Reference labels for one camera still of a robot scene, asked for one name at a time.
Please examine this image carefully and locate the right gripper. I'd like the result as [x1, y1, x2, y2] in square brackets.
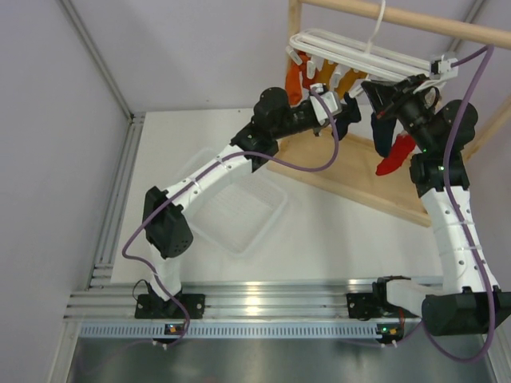
[361, 73, 434, 152]

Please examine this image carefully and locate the navy blue sock pair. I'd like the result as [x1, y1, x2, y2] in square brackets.
[370, 113, 397, 158]

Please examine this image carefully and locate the white plastic clip hanger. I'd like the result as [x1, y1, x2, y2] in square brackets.
[285, 0, 458, 99]

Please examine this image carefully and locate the red and beige sock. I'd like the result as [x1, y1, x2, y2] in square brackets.
[375, 133, 416, 176]

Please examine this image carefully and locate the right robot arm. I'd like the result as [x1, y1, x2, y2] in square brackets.
[361, 75, 510, 337]

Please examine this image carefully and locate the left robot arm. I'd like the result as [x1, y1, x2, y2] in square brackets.
[136, 84, 360, 318]

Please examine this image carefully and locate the yellow sock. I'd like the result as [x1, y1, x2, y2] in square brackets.
[335, 69, 366, 99]
[315, 61, 337, 86]

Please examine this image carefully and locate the orange sock far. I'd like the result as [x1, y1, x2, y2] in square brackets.
[285, 63, 303, 106]

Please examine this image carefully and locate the orange sock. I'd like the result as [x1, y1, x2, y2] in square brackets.
[299, 52, 317, 89]
[285, 63, 303, 106]

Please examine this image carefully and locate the orange sock near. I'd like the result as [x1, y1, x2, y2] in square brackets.
[299, 52, 317, 89]

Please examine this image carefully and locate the clear plastic bin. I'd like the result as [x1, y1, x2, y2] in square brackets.
[174, 148, 287, 257]

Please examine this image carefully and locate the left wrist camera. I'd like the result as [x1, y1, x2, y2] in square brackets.
[309, 83, 343, 126]

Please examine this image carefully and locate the wooden drying rack frame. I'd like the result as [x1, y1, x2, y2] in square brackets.
[269, 1, 510, 227]

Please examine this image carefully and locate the aluminium corner frame post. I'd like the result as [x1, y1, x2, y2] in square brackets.
[59, 0, 135, 120]

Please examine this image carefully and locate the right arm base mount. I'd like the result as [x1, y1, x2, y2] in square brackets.
[346, 275, 403, 321]

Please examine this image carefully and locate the aluminium rail beam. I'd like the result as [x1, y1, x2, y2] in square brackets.
[63, 278, 500, 320]

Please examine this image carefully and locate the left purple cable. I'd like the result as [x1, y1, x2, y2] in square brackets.
[121, 89, 341, 349]

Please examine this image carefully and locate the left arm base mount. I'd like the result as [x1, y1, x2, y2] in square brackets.
[132, 279, 206, 319]

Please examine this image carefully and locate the grey slotted cable duct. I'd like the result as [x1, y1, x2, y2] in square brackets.
[80, 322, 402, 340]

